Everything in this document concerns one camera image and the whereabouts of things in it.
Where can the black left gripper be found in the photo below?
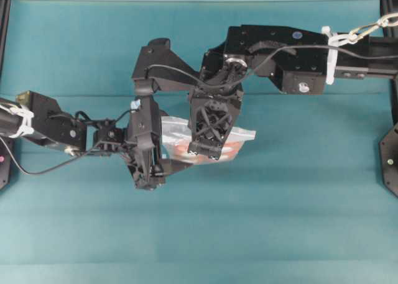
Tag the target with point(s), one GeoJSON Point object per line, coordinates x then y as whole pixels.
{"type": "Point", "coordinates": [143, 144]}

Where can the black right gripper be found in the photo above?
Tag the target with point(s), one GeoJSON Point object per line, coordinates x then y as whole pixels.
{"type": "Point", "coordinates": [212, 117]}

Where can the orange tape roll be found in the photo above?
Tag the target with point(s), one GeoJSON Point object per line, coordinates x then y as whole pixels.
{"type": "Point", "coordinates": [230, 151]}
{"type": "Point", "coordinates": [180, 153]}

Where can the clear zip bag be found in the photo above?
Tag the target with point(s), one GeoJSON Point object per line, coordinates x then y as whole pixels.
{"type": "Point", "coordinates": [175, 131]}

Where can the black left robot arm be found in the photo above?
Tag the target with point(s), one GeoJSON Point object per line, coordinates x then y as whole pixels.
{"type": "Point", "coordinates": [39, 119]}

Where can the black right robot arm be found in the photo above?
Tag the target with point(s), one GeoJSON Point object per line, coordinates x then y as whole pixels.
{"type": "Point", "coordinates": [296, 62]}

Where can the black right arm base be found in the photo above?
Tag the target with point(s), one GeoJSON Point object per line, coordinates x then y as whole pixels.
{"type": "Point", "coordinates": [388, 155]}

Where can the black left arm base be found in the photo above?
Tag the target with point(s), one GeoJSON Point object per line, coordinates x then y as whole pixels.
{"type": "Point", "coordinates": [5, 167]}

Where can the white zip tie right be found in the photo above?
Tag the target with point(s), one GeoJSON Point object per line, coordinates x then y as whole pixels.
{"type": "Point", "coordinates": [335, 40]}

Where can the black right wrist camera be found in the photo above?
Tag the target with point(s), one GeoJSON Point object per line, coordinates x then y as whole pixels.
{"type": "Point", "coordinates": [159, 69]}

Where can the black left frame post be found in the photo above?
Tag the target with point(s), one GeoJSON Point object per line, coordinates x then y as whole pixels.
{"type": "Point", "coordinates": [4, 13]}

